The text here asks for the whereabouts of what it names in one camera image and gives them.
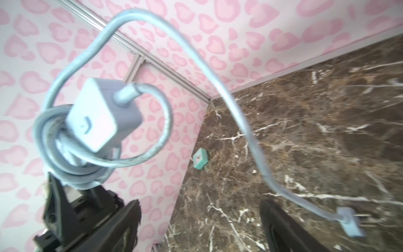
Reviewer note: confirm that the small green alarm clock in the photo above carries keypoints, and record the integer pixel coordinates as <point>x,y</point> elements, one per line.
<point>200,159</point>

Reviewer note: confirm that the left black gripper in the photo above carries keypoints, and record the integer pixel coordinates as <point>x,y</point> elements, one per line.
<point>69,223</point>

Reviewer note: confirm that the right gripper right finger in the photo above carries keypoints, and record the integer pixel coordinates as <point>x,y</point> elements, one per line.
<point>283,233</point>

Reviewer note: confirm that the light blue power strip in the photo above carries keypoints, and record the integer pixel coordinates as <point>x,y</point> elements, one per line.
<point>103,115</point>

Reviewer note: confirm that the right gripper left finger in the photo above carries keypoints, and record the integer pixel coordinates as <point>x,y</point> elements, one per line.
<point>119,234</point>

